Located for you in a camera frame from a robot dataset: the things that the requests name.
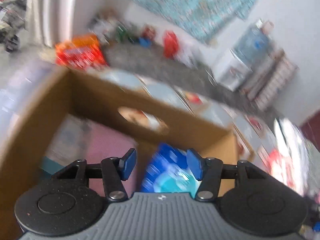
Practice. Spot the red plastic bag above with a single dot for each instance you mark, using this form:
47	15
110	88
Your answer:
170	44

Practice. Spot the rolled floral mattress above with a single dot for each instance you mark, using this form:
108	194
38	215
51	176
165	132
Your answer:
257	79

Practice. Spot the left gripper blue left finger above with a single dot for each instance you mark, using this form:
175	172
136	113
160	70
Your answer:
114	170

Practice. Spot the wheelchair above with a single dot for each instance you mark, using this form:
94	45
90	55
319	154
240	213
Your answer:
12	21

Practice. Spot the massager product box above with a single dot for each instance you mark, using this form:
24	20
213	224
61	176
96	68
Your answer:
25	89

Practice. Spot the orange snack bag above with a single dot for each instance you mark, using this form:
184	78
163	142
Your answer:
81	53

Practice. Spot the white woven blanket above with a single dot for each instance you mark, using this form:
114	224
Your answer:
291	143

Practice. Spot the floral teal wall cloth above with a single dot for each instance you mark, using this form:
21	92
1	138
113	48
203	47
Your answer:
201	19

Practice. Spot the teal mask box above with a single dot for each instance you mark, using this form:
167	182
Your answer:
69	144

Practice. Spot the blue tissue pack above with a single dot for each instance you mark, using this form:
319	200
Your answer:
168	172

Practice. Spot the blue water jug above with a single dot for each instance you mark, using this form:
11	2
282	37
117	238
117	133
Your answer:
252	47

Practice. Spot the grey window curtain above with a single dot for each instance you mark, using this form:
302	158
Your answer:
48	21

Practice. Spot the rolled plaid mattress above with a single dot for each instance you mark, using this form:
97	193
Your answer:
281	76

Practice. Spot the baby wipes pack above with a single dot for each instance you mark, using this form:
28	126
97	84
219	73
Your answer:
281	168

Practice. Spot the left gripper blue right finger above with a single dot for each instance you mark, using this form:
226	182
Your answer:
208	171

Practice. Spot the dark red door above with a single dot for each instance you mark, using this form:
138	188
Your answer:
311	129

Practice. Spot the white water dispenser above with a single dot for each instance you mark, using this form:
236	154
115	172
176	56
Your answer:
229	71

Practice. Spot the brown cardboard box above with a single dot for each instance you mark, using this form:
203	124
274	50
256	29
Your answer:
67	91

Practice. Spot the red carton on floor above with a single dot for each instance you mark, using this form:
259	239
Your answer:
149	33

